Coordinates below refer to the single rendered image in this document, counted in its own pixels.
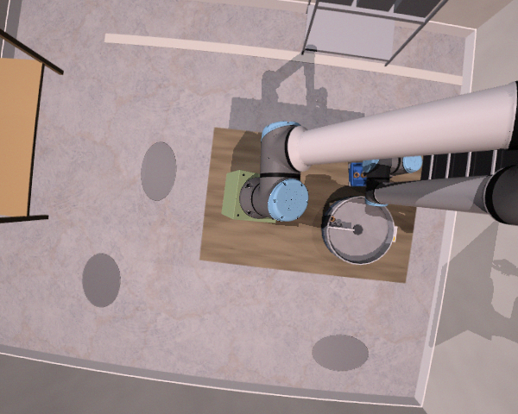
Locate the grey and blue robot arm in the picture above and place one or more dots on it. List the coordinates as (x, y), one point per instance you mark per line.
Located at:
(477, 121)

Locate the blue crate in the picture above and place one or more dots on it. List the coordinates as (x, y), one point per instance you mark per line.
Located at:
(356, 181)

